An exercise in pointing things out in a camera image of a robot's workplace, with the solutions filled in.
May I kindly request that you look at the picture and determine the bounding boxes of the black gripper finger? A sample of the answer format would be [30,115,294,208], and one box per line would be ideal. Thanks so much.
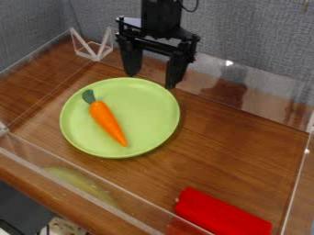
[165,54,188,89]
[117,36,143,77]

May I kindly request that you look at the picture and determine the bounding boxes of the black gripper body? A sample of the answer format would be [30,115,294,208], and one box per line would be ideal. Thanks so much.
[115,17,200,62]

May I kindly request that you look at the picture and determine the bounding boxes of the orange toy carrot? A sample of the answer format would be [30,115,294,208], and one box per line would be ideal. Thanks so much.
[82,89,127,147]

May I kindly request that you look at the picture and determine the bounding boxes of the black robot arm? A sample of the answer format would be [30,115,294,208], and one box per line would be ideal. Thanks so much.
[115,0,200,89]

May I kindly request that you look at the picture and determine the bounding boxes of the light green plate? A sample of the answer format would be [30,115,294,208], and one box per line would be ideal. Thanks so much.
[58,77,180,159]

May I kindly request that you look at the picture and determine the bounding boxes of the red cloth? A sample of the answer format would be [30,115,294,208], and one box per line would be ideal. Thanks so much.
[173,187,272,235]

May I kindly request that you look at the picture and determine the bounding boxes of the clear acrylic corner bracket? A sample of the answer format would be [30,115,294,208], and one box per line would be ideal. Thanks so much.
[69,28,113,62]

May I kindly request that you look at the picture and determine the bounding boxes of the clear acrylic enclosure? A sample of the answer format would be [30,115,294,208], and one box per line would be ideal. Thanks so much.
[0,34,314,235]

